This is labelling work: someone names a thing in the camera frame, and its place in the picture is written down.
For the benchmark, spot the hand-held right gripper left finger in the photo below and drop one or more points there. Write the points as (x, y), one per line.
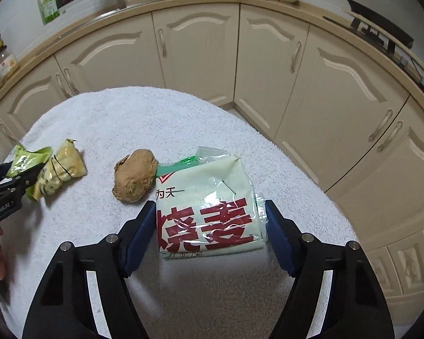
(141, 240)

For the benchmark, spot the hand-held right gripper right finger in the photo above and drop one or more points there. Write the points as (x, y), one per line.
(279, 240)

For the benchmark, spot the yellow-green snack packet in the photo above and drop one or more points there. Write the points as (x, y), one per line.
(30, 157)

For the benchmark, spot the white food bag red print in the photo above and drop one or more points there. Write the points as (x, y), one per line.
(205, 215)

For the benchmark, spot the pale yellow packet black band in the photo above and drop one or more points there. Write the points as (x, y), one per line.
(65, 166)

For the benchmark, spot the brown round bun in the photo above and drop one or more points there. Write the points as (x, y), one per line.
(134, 176)

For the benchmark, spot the large clear jar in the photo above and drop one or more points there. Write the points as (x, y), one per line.
(7, 65)

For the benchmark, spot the round table with white cloth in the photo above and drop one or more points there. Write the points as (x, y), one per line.
(183, 123)

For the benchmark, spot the green bottle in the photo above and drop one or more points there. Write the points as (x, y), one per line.
(50, 9)

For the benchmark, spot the cream base cabinets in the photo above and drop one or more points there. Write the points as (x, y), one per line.
(198, 49)

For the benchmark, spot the black gas stove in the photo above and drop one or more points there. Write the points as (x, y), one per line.
(402, 54)

